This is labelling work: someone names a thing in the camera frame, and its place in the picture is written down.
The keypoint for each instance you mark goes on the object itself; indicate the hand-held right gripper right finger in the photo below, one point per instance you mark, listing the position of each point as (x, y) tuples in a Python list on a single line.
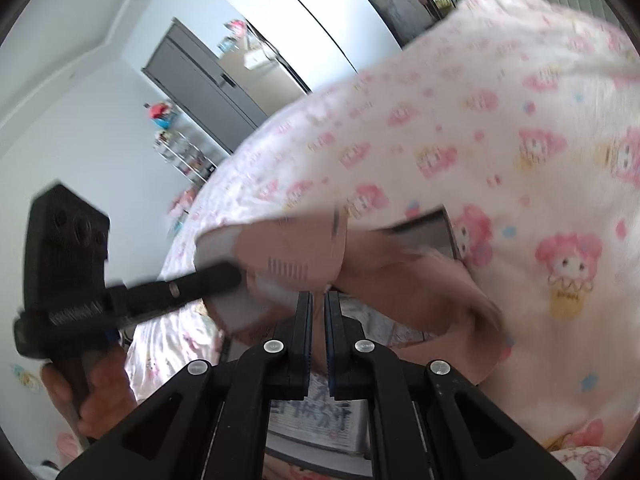
[(331, 332)]

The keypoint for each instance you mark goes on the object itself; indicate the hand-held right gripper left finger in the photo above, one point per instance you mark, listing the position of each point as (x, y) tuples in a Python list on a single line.
[(306, 332)]

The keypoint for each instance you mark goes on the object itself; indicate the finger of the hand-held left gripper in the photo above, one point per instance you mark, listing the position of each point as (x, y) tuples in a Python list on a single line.
[(190, 286)]

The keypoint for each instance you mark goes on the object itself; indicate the black storage box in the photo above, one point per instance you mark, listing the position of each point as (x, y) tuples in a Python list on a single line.
[(430, 232)]

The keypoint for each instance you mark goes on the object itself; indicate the person's left hand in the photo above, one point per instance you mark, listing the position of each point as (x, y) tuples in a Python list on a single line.
[(107, 390)]

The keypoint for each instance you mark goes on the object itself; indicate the printed booklet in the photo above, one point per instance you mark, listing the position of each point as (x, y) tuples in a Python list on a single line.
[(315, 417)]

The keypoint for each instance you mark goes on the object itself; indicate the white rack of small figures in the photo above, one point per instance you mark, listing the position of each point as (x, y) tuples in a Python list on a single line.
[(185, 155)]

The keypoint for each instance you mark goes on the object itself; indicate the red and blue toy figure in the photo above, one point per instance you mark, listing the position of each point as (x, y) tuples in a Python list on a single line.
[(161, 115)]

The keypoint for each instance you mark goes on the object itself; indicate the grey wardrobe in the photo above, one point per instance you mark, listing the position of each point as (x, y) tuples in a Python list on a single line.
[(200, 85)]

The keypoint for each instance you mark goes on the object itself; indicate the white box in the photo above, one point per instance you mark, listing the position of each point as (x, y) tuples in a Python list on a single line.
[(257, 58)]

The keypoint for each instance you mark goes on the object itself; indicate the pink toy on wardrobe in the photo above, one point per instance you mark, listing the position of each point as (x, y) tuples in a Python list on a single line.
[(232, 37)]

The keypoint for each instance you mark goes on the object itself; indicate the pink cartoon printed blanket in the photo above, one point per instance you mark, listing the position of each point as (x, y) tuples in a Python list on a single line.
[(500, 110)]

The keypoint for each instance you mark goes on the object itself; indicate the cartoon wall sticker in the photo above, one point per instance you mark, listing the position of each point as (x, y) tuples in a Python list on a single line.
[(26, 377)]

